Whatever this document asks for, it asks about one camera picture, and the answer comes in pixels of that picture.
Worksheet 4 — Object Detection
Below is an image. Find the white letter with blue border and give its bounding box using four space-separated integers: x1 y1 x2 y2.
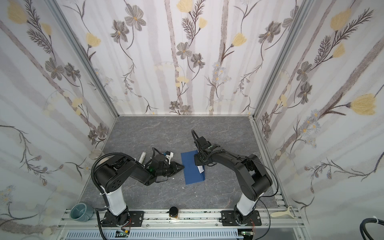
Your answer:
198 166 205 174

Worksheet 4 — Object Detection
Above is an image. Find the dark blue envelope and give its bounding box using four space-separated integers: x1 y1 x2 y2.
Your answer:
181 150 206 185

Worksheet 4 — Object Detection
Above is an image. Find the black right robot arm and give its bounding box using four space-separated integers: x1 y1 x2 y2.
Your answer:
194 137 273 226

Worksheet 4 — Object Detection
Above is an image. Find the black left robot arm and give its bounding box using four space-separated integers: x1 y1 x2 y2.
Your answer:
91 152 185 227

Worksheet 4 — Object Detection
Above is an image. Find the white glue stick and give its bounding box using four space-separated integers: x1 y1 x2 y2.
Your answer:
139 152 147 164

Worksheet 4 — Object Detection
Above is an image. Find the clear glass cup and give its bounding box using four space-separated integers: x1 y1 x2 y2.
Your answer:
254 152 262 160

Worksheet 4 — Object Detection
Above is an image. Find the glass jar with cork lid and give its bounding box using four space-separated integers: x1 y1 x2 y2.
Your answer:
88 149 103 163

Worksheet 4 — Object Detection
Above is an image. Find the teal cup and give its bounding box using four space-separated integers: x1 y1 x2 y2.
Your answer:
70 203 94 223

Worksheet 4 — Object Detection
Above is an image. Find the cream plastic peeler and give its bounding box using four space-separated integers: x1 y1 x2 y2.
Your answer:
270 206 298 219

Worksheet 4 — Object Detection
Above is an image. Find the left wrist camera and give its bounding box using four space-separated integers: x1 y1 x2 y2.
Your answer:
164 151 174 165

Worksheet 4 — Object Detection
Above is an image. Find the black cylinder on rail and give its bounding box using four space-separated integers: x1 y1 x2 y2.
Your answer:
168 206 179 220

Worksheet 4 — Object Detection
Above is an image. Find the black corrugated cable hose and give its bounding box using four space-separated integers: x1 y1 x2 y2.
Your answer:
90 152 136 193

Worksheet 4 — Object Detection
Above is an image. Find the white perforated cable duct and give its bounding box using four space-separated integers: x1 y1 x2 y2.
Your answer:
64 229 244 240

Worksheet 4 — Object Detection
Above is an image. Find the aluminium mounting rail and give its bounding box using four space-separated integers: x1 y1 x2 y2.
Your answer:
56 208 305 230

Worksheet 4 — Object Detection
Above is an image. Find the black hose bottom right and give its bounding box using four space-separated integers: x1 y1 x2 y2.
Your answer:
359 217 384 240

